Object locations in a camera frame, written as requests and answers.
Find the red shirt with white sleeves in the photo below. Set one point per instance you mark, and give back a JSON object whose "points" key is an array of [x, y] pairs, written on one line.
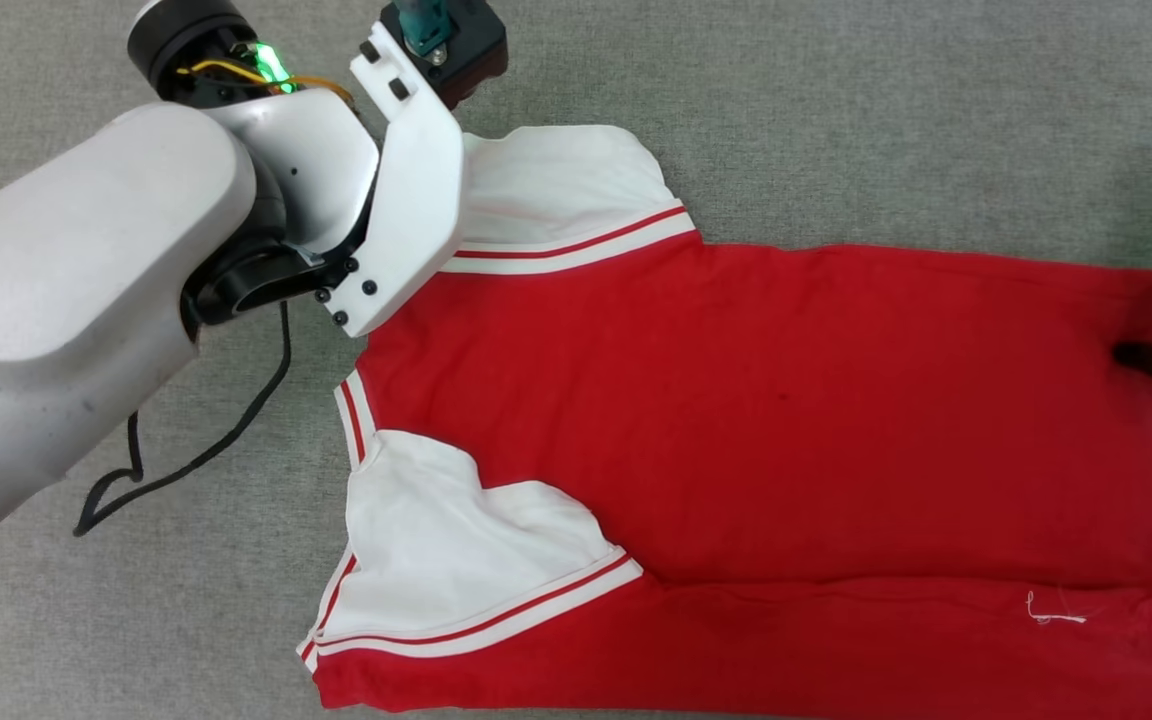
{"points": [[786, 420]]}

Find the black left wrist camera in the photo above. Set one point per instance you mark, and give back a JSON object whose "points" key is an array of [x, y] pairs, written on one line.
{"points": [[471, 60]]}

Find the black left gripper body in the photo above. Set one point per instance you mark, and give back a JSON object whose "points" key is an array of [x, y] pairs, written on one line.
{"points": [[186, 45]]}

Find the white loose thread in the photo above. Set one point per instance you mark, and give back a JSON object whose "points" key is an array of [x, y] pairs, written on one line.
{"points": [[1051, 617]]}

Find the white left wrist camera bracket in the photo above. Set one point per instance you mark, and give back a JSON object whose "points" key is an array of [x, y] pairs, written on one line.
{"points": [[416, 200]]}

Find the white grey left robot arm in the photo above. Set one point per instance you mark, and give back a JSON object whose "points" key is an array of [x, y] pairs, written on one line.
{"points": [[66, 320]]}

